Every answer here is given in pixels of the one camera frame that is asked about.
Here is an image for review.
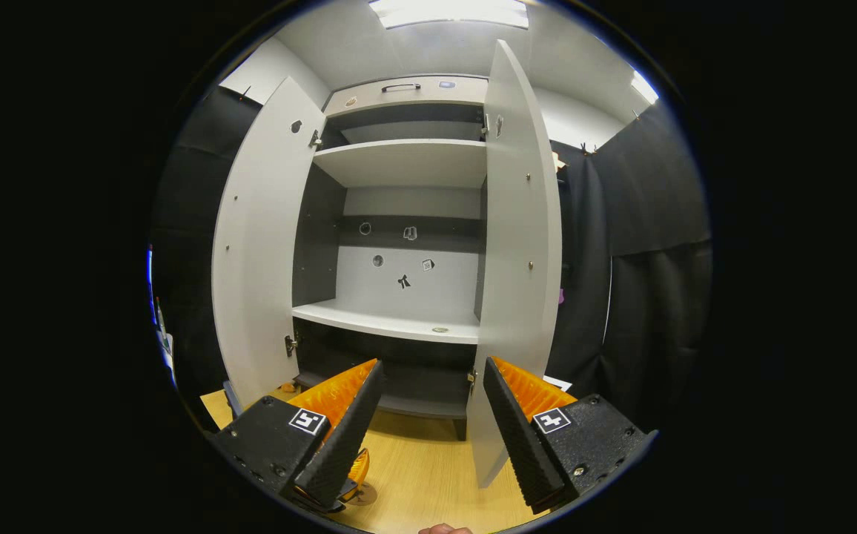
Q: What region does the large ceiling light panel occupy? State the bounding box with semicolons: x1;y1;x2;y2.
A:
368;0;530;30

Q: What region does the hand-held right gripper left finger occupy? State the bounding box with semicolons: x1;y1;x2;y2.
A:
208;358;386;514

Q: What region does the white and grey cabinet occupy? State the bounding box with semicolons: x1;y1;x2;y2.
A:
291;73;490;442

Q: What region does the white cabinet door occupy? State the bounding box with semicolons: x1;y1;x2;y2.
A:
211;76;327;409
466;39;564;490

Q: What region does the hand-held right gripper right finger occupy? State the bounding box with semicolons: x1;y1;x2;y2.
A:
482;355;659;515

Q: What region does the white drawer front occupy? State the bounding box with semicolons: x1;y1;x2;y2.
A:
323;74;490;118

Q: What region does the small ceiling light panel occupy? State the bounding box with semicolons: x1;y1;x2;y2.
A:
630;70;660;105

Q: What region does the white cabinet shelf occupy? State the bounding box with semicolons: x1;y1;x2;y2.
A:
292;298;481;345
312;139;489;189

